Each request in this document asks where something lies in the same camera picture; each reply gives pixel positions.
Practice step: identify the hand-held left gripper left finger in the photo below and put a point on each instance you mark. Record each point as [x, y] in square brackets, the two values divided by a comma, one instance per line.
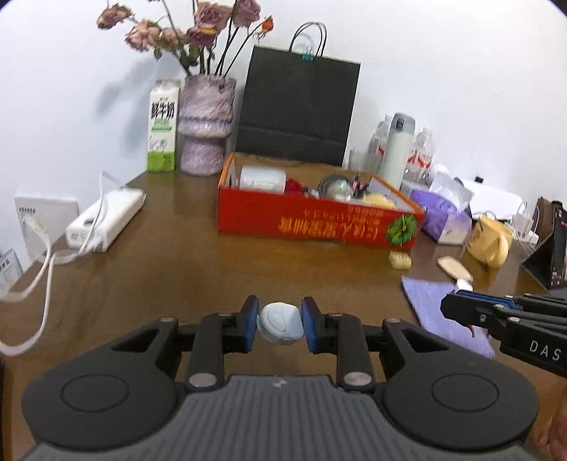
[253, 319]

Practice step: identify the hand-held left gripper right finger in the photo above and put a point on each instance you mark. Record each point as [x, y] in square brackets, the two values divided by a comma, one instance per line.
[308, 321]

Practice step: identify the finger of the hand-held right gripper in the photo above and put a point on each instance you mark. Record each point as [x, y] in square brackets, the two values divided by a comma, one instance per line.
[469, 310]
[487, 299]

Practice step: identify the pale blue oval case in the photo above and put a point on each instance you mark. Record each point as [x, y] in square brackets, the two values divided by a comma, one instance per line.
[279, 323]

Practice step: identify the red cardboard box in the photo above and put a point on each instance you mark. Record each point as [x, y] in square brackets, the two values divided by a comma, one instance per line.
[310, 221]

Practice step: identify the red artificial flower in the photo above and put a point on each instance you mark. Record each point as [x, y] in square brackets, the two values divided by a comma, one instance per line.
[294, 186]

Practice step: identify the wooden desktop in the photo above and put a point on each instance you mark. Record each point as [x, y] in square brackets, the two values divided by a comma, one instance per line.
[177, 275]

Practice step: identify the purple cloth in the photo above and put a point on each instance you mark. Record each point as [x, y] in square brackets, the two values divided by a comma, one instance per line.
[434, 310]

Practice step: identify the small beige knife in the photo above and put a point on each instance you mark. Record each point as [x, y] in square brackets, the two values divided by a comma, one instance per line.
[452, 266]

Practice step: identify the yellow mug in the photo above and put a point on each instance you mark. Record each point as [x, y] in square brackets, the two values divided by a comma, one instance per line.
[487, 241]

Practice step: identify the black printed box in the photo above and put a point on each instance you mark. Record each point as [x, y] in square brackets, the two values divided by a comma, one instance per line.
[549, 248]

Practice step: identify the small cream toy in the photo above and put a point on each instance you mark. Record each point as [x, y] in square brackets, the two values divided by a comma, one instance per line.
[399, 260]

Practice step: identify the purple tissue pack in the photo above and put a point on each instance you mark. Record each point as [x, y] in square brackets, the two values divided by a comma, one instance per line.
[443, 217]

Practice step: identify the white flat box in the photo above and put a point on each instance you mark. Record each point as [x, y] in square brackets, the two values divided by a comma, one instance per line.
[496, 197]

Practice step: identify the clear glass ball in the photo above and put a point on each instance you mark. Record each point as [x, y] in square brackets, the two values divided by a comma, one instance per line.
[336, 188]

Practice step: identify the white roll in box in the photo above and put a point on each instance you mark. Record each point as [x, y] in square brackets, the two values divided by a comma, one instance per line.
[261, 177]

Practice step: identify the clear glass cup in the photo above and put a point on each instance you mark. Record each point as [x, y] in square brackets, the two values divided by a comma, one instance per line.
[361, 159]

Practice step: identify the white thermos bottle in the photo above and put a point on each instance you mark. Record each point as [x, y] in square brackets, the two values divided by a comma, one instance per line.
[395, 150]

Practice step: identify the white power strip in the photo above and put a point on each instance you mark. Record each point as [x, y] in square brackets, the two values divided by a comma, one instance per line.
[110, 212]

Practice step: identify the green white milk carton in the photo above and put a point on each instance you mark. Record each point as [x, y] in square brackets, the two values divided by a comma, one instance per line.
[161, 133]

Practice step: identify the marbled purple vase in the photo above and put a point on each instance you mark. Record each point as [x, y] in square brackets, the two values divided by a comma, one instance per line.
[206, 115]

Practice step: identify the black paper bag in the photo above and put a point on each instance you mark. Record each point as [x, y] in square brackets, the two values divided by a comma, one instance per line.
[297, 97]

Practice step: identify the small printed card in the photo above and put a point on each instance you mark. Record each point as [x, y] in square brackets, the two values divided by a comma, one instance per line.
[9, 270]

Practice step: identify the teal binder clip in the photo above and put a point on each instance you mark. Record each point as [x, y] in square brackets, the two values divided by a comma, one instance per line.
[307, 56]

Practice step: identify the dried rose bouquet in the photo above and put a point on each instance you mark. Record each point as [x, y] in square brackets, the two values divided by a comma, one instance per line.
[206, 13]

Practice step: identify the white wall socket plate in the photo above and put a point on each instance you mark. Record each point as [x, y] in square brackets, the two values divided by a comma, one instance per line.
[57, 212]

